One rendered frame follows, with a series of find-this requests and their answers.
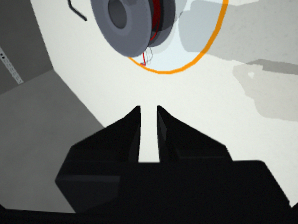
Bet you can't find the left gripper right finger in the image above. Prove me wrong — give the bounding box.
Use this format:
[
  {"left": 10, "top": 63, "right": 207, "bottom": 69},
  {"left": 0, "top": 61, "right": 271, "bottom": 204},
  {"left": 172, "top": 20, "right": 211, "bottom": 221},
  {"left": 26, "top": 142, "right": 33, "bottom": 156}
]
[{"left": 157, "top": 105, "right": 233, "bottom": 162}]

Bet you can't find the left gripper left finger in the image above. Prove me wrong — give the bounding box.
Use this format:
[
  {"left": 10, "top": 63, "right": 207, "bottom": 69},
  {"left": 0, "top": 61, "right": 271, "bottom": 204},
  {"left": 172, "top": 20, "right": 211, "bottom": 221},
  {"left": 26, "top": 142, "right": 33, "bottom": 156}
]
[{"left": 63, "top": 106, "right": 141, "bottom": 163}]

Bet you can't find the red wire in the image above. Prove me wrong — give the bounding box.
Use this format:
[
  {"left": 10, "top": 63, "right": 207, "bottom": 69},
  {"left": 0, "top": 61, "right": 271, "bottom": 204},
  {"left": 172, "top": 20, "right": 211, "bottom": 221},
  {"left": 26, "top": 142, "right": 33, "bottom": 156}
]
[{"left": 141, "top": 0, "right": 160, "bottom": 65}]

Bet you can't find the orange painted ring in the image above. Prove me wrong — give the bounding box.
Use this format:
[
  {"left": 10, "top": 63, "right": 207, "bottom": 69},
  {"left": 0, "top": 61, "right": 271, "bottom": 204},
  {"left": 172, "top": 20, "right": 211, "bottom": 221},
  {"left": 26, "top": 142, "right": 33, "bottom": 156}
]
[{"left": 129, "top": 0, "right": 229, "bottom": 74}]

